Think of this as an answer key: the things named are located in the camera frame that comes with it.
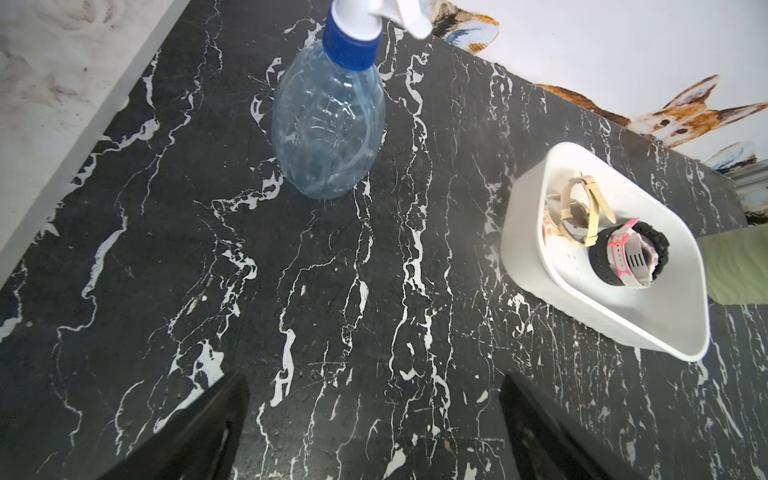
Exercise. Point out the clear blue spray bottle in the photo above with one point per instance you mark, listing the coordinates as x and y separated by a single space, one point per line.
329 109

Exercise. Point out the green pot red flowers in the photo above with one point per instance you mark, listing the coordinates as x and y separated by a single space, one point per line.
736 265

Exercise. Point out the pink white watch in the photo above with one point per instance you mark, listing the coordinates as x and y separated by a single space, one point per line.
633 258

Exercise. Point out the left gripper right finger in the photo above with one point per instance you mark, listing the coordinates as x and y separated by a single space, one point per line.
547 443

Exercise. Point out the white stepped shelf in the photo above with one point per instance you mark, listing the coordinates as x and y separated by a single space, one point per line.
67 68

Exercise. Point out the white storage box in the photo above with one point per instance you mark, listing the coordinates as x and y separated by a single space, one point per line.
671 315

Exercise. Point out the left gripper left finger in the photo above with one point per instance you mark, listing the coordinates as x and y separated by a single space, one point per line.
200 442

